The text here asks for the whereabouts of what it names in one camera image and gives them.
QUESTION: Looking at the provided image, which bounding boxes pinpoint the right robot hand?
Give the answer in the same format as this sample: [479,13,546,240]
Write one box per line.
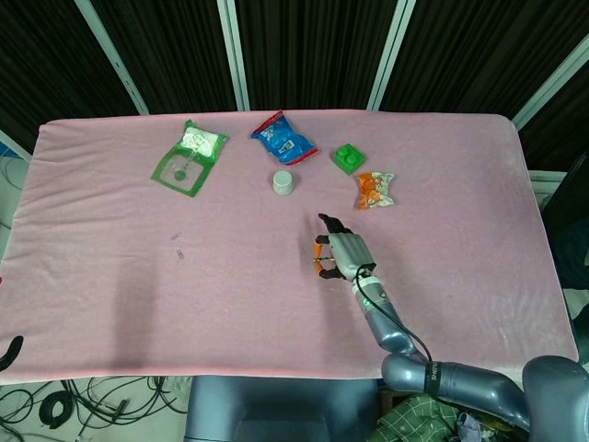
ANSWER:
[314,212,379,283]

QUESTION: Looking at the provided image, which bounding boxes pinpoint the orange white crumpled wrapper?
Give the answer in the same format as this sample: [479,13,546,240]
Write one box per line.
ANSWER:
[354,171,397,211]

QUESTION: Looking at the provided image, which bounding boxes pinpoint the blue snack bag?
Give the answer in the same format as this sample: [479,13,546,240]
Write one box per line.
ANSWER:
[249,109,319,167]

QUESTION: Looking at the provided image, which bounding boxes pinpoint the coiled black cable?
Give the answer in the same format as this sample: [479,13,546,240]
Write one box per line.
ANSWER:
[39,390,75,429]

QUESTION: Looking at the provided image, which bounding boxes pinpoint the green checkered cloth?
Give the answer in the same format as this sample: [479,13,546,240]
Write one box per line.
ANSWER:
[375,396,464,442]

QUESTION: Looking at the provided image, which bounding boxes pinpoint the pink tablecloth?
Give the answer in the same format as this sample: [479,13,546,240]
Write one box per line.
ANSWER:
[0,110,580,386]

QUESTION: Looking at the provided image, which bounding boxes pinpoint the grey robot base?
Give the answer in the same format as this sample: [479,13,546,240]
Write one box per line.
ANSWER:
[185,375,381,442]

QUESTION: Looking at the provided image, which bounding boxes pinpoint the black pleated curtain panel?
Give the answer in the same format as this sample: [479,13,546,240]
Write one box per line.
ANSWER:
[519,50,589,171]
[0,0,139,144]
[234,0,399,111]
[89,0,238,114]
[379,0,589,116]

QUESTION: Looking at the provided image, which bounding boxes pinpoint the white small cup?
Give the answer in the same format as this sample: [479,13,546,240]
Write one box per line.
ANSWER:
[271,169,295,196]

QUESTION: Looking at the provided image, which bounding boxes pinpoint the blue grey rag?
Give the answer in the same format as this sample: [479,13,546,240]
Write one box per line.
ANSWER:
[456,413,482,442]

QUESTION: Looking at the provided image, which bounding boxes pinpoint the green toy brick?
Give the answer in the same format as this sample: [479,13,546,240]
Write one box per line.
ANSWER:
[330,143,369,176]

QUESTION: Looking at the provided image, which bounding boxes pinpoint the green white plastic packet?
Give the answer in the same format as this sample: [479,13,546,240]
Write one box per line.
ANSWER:
[151,119,230,199]

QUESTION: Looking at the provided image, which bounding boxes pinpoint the white metal frame post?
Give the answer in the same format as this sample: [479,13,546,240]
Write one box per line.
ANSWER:
[215,0,252,111]
[366,0,418,111]
[510,34,589,130]
[0,128,33,162]
[73,0,151,116]

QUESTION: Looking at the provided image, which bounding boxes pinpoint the black floor cable bundle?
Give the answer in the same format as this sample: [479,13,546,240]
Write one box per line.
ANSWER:
[0,376,188,432]

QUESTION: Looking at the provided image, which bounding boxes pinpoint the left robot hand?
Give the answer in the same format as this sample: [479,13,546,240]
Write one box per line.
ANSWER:
[0,334,24,372]

